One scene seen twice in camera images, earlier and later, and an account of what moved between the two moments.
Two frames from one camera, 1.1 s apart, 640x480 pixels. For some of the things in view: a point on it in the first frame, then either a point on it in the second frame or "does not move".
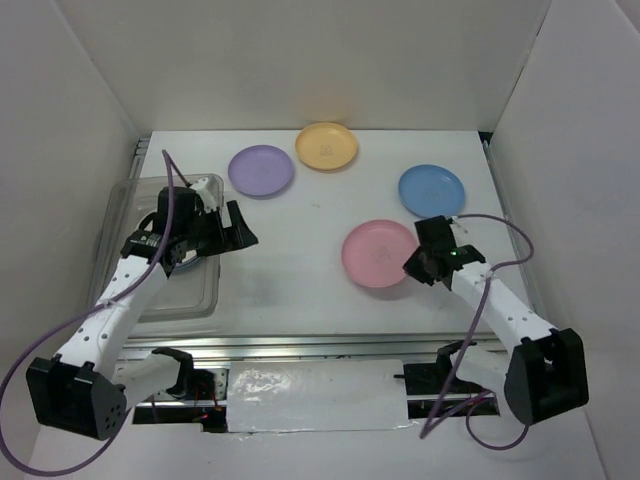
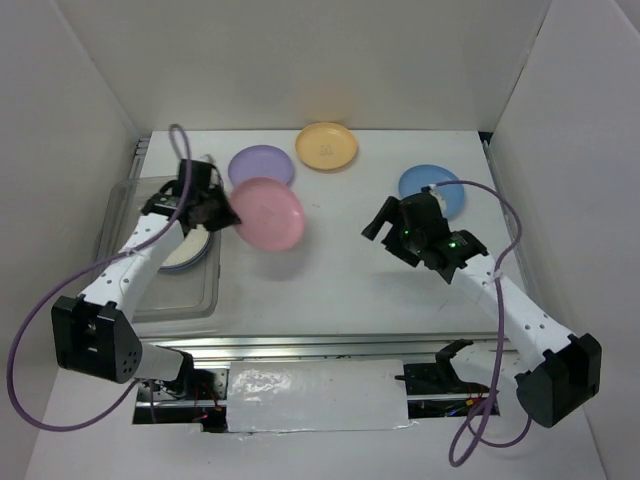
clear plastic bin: [192, 289] does not move
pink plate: [373, 253] -> [270, 212]
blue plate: [430, 190] does not move
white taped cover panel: [321, 395] does not move
